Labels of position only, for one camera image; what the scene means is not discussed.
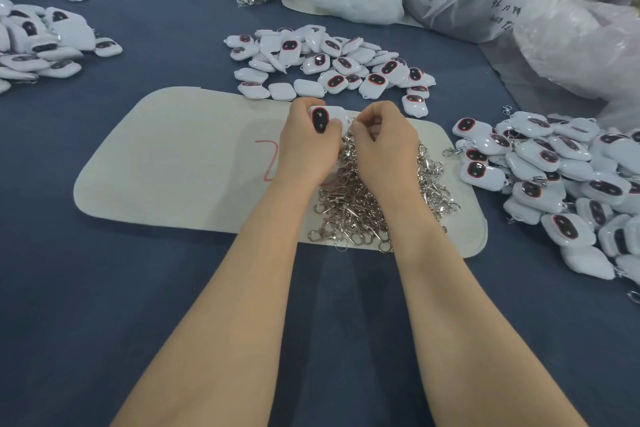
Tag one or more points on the person's left hand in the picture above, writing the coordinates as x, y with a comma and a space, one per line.
305, 153

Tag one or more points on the person's right hand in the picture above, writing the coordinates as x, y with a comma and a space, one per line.
388, 151

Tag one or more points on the white fob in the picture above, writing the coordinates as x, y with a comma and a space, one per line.
322, 119

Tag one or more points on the person's left forearm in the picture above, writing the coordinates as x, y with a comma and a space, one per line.
230, 327

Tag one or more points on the person's right forearm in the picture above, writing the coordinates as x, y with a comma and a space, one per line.
485, 327

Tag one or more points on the thin red thread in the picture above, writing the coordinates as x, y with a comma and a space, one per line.
268, 159

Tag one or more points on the cream felt work mat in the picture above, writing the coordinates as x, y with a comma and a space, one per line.
160, 163

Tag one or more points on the crumpled clear plastic bag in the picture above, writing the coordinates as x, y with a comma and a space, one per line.
598, 41

